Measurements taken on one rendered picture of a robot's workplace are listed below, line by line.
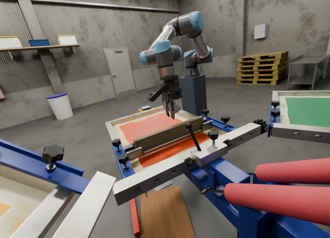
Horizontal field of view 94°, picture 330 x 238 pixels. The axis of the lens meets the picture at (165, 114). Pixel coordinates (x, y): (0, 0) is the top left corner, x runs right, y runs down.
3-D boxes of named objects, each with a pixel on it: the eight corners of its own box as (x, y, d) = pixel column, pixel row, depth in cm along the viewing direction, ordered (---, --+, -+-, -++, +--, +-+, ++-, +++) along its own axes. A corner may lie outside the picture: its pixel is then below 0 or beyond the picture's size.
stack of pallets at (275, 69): (286, 79, 576) (289, 50, 542) (277, 85, 520) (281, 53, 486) (246, 79, 683) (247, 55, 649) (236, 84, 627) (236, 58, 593)
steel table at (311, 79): (323, 79, 502) (329, 51, 474) (314, 91, 409) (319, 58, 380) (299, 79, 549) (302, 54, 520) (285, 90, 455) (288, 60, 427)
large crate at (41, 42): (49, 47, 515) (47, 41, 509) (50, 45, 487) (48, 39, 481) (31, 48, 487) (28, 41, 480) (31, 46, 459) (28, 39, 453)
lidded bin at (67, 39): (75, 45, 564) (72, 37, 554) (78, 43, 531) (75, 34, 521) (59, 47, 534) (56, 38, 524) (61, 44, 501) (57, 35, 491)
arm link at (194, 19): (198, 55, 148) (177, 11, 100) (214, 52, 141) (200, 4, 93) (198, 66, 146) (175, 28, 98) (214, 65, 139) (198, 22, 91)
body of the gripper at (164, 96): (183, 98, 76) (180, 74, 72) (168, 103, 73) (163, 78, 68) (175, 96, 82) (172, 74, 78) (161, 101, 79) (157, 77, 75)
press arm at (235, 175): (198, 166, 59) (197, 155, 58) (210, 160, 62) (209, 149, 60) (236, 198, 45) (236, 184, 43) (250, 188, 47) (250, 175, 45)
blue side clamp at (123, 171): (114, 156, 84) (111, 145, 82) (123, 152, 86) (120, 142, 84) (127, 194, 58) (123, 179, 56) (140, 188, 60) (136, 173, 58)
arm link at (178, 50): (163, 47, 85) (153, 47, 76) (182, 43, 79) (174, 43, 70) (165, 62, 87) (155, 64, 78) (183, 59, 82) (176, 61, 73)
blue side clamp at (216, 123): (196, 125, 105) (195, 116, 103) (202, 123, 107) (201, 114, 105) (232, 143, 79) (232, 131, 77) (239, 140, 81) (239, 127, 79)
